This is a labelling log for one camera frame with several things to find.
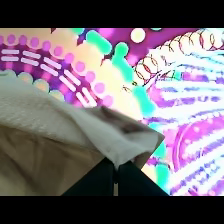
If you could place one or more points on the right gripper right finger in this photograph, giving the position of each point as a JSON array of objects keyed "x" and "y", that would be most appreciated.
[{"x": 136, "y": 183}]

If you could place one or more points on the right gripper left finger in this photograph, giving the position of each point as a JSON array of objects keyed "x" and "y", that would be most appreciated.
[{"x": 96, "y": 181}]

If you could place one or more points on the beige garment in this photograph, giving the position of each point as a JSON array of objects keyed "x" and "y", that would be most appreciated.
[{"x": 43, "y": 133}]

